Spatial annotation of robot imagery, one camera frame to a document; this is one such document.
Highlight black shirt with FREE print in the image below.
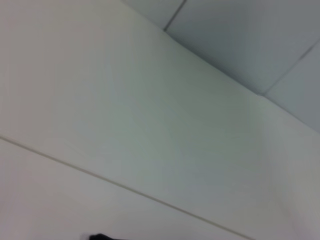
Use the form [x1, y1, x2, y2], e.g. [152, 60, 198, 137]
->
[88, 233, 111, 240]

